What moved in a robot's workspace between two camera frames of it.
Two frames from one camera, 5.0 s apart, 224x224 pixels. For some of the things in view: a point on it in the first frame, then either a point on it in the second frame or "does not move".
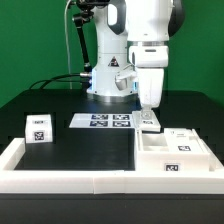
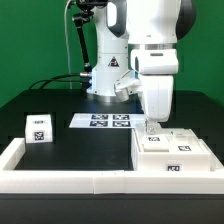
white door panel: [182, 140] does not move
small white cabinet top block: [38, 128] does not move
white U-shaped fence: [104, 182] does not move
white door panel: [143, 124] -> [155, 143]
